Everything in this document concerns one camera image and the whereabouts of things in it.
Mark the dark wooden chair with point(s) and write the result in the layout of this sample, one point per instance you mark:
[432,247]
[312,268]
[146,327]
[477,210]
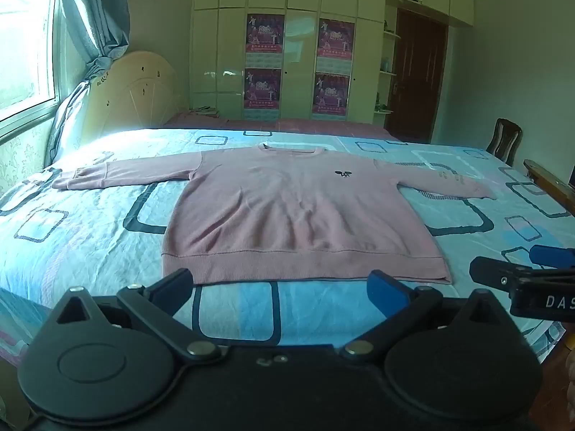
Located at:
[503,139]

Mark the purple wall poster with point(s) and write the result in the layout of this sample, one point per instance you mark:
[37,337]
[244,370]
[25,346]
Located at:
[336,38]
[263,94]
[331,96]
[265,33]

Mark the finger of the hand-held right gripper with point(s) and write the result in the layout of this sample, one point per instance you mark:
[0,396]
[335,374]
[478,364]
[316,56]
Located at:
[550,256]
[494,271]

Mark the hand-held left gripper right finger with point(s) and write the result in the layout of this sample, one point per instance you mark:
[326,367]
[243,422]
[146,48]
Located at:
[386,289]

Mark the corner shelf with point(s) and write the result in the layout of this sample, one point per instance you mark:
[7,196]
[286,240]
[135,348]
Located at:
[387,72]

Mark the wooden footboard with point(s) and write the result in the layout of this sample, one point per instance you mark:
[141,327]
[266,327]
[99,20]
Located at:
[552,186]

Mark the bed with blue patterned sheet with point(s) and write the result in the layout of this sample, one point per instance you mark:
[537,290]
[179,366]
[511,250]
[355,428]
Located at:
[90,233]

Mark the cream wooden headboard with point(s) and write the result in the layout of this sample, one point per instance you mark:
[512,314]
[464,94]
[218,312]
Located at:
[134,90]

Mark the dark wooden door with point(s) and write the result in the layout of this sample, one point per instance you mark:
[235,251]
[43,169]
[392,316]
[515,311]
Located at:
[417,76]

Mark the stack of books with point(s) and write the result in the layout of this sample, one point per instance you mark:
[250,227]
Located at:
[204,111]

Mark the pink sweater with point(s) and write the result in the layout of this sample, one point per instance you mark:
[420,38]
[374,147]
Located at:
[292,211]

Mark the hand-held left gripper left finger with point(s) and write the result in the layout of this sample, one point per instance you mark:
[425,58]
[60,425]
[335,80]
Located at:
[173,287]

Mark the cream wardrobe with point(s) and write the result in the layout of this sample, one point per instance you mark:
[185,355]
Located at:
[224,54]

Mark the window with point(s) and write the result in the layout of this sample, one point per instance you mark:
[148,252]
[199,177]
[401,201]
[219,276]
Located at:
[22,54]

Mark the blue curtain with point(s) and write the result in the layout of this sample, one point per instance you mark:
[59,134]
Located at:
[94,9]

